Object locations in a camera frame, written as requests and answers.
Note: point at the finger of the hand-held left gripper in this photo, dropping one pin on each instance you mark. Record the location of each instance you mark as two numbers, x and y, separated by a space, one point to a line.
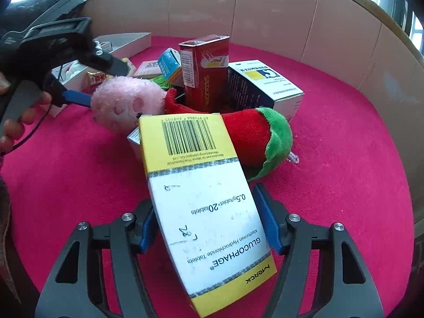
78 98
112 66

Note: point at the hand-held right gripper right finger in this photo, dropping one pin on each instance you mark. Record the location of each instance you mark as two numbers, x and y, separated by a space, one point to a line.
270 222

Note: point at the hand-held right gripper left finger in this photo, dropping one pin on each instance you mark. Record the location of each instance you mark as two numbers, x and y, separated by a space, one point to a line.
147 235

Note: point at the white storage box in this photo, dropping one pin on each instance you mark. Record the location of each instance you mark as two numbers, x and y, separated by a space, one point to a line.
132 44

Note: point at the pink plush toy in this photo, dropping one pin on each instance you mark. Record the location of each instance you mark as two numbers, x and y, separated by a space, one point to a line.
126 102

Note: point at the small blue medicine box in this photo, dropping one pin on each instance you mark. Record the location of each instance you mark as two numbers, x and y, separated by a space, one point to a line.
169 64

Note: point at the yellow and white medicine box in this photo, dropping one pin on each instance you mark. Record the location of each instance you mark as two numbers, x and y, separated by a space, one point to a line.
198 198

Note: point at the person's left hand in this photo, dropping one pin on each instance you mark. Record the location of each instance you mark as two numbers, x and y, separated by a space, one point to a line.
28 116

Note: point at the red and yellow candy packet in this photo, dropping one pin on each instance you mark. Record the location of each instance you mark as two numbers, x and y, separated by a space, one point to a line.
97 79

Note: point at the white cotton ball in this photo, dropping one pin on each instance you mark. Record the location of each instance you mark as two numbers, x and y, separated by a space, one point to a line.
73 69

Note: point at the small white and pink box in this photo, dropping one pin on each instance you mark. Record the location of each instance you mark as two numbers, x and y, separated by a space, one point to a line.
147 69

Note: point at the green packet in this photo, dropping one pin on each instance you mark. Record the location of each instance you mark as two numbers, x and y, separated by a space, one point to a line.
159 80

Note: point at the small clear vial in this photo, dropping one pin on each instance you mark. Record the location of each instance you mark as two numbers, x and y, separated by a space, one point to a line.
293 157

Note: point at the small grey and white box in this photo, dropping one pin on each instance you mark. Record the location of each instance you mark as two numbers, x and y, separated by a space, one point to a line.
134 139

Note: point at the red and green chili plush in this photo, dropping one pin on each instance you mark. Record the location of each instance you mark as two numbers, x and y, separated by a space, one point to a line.
245 132

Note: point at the tall red carton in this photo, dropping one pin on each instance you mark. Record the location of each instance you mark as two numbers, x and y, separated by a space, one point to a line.
205 79

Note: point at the navy and white medicine box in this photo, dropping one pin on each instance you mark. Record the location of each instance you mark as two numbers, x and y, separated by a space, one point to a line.
265 89

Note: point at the cardboard barrier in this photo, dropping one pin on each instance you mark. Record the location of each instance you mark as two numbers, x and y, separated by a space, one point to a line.
265 13

